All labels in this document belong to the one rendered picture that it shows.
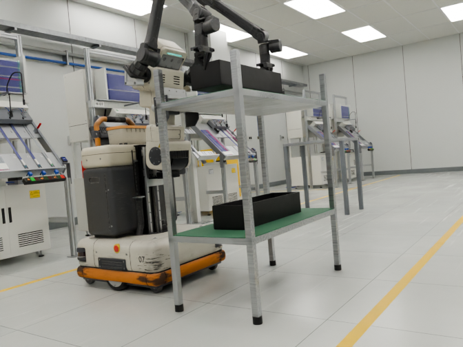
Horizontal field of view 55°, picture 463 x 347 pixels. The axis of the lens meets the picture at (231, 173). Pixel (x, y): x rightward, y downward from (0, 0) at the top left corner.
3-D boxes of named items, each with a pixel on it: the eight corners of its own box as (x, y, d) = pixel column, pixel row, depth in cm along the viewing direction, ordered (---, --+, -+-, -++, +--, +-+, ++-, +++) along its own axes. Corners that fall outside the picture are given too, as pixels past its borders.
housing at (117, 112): (145, 124, 504) (151, 114, 498) (111, 123, 464) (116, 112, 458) (141, 120, 507) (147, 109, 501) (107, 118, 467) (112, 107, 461)
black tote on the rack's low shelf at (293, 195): (273, 212, 256) (272, 192, 256) (301, 211, 246) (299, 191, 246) (213, 229, 209) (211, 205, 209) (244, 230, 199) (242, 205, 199)
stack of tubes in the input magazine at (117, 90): (146, 102, 499) (144, 78, 498) (109, 99, 457) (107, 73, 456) (138, 104, 506) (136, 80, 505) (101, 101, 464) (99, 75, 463)
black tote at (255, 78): (255, 98, 256) (254, 78, 256) (282, 93, 246) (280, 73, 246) (191, 90, 209) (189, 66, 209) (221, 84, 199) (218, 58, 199)
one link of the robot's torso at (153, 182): (140, 186, 263) (136, 144, 262) (172, 182, 286) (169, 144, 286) (173, 185, 248) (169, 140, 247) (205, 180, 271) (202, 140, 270)
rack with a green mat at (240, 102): (342, 268, 253) (326, 74, 250) (259, 326, 178) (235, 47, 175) (271, 264, 279) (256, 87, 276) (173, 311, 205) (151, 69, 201)
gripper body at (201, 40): (215, 52, 207) (213, 36, 207) (201, 49, 198) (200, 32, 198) (204, 55, 211) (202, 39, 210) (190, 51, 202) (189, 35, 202)
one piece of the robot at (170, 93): (149, 127, 247) (145, 88, 247) (182, 127, 270) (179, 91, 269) (171, 124, 238) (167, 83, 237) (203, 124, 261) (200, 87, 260)
